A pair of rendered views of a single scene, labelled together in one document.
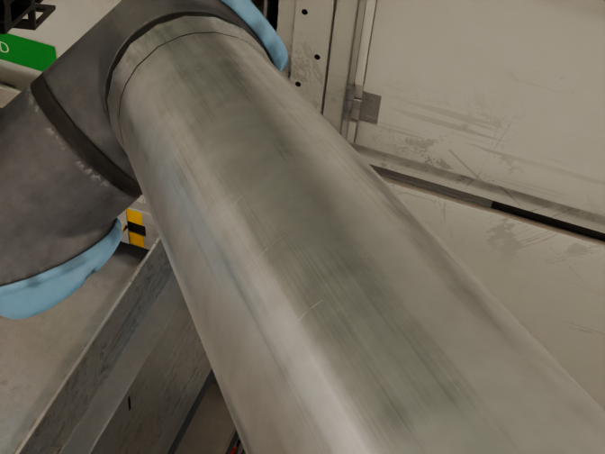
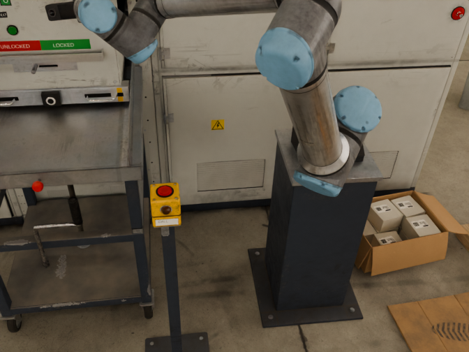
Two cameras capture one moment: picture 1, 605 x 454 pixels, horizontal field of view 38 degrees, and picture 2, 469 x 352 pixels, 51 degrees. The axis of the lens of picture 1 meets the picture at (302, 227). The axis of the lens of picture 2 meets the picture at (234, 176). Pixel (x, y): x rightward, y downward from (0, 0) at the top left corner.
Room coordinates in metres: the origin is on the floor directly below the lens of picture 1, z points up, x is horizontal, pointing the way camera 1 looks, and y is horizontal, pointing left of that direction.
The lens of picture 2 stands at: (-0.93, 0.44, 1.79)
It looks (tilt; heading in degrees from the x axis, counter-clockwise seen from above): 39 degrees down; 335
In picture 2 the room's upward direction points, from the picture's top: 2 degrees clockwise
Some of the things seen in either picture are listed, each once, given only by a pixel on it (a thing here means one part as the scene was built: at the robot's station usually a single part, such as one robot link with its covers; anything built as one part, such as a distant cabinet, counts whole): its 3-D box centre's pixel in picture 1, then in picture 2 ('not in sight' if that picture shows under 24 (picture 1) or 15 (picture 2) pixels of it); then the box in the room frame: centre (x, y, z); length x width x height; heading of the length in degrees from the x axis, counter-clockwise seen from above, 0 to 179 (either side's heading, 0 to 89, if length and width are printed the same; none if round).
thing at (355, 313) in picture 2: not in sight; (301, 281); (0.25, -0.46, 0.01); 0.44 x 0.44 x 0.02; 74
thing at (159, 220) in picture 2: not in sight; (165, 204); (0.08, 0.19, 0.85); 0.08 x 0.08 x 0.10; 75
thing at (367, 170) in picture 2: not in sight; (325, 154); (0.25, -0.46, 0.74); 0.32 x 0.32 x 0.02; 74
